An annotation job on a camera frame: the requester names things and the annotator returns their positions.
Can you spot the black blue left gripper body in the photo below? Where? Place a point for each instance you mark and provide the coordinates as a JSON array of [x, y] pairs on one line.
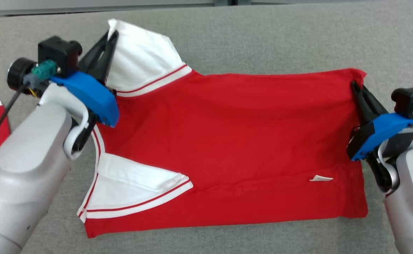
[[93, 97]]

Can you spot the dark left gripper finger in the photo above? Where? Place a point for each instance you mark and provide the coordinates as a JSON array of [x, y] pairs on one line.
[[92, 58], [108, 60]]

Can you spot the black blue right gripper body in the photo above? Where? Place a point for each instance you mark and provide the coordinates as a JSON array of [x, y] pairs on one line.
[[379, 132]]

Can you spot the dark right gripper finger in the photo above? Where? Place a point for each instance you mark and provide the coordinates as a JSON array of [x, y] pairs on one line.
[[361, 109], [374, 109]]

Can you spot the red white-sleeved T-shirt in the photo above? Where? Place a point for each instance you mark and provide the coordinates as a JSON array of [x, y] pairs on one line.
[[245, 141]]

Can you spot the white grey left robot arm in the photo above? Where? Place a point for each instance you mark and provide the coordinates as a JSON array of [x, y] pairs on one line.
[[23, 169]]

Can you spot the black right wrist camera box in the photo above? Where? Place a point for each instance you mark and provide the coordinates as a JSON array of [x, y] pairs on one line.
[[405, 98]]

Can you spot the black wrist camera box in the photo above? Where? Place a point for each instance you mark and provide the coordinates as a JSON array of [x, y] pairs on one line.
[[56, 49], [405, 98]]

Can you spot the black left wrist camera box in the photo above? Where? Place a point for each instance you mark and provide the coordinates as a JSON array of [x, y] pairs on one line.
[[56, 49]]

